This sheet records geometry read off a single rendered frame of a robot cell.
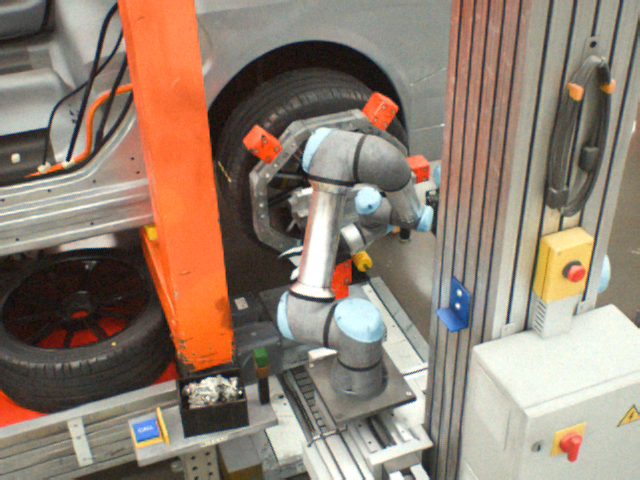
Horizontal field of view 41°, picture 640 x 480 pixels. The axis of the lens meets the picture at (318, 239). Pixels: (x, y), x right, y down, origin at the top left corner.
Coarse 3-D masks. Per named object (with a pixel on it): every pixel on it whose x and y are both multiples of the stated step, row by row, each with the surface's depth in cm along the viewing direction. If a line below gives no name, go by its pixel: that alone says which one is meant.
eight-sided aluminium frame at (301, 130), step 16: (352, 112) 277; (288, 128) 274; (304, 128) 270; (352, 128) 276; (368, 128) 279; (288, 144) 271; (400, 144) 287; (256, 176) 275; (272, 176) 275; (256, 192) 276; (256, 208) 280; (256, 224) 287; (272, 240) 291; (288, 240) 297
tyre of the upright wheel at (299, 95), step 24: (288, 72) 290; (312, 72) 290; (336, 72) 294; (264, 96) 284; (288, 96) 278; (312, 96) 275; (336, 96) 277; (360, 96) 281; (240, 120) 286; (264, 120) 275; (288, 120) 275; (240, 144) 280; (216, 168) 299; (240, 168) 279; (240, 192) 284; (240, 216) 289
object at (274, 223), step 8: (280, 176) 289; (288, 176) 290; (296, 176) 291; (304, 176) 293; (304, 184) 299; (280, 192) 295; (288, 192) 294; (384, 192) 306; (272, 200) 293; (280, 200) 295; (272, 208) 295; (280, 208) 321; (272, 216) 309; (280, 216) 314; (288, 216) 317; (272, 224) 300; (280, 224) 307; (288, 224) 302; (296, 224) 314; (280, 232) 300; (288, 232) 304; (296, 232) 308; (296, 240) 304
